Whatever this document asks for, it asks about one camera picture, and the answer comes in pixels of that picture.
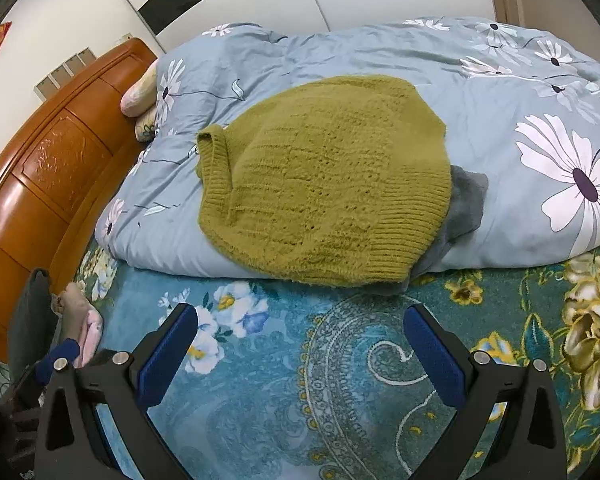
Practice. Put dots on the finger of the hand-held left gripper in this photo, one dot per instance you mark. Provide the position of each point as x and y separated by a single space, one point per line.
55 357

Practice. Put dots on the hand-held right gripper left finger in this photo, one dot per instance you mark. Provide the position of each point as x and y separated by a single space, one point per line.
177 345

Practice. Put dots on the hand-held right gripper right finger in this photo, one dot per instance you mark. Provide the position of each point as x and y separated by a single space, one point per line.
430 350

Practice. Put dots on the green knitted sweater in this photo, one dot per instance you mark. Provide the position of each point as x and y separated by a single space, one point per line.
330 185

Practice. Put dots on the person's left forearm dark sleeve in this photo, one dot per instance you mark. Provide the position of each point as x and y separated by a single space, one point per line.
30 320

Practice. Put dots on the person's left hand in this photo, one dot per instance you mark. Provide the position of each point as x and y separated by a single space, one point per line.
80 320

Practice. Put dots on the teal floral bedsheet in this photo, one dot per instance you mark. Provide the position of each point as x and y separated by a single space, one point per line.
280 410

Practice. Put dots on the grey cloth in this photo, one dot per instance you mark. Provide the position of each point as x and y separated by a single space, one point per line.
465 200

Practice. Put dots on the wooden headboard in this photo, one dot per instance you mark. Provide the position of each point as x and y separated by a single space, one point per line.
55 185

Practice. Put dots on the yellow floral pillow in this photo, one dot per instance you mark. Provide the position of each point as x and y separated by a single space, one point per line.
146 127

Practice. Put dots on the cream pillow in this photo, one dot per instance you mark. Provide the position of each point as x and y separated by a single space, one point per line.
139 90

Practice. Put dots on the blue floral quilt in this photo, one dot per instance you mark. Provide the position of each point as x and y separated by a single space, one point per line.
330 55

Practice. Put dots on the grey wall strip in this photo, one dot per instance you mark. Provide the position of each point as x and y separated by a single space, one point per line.
65 72

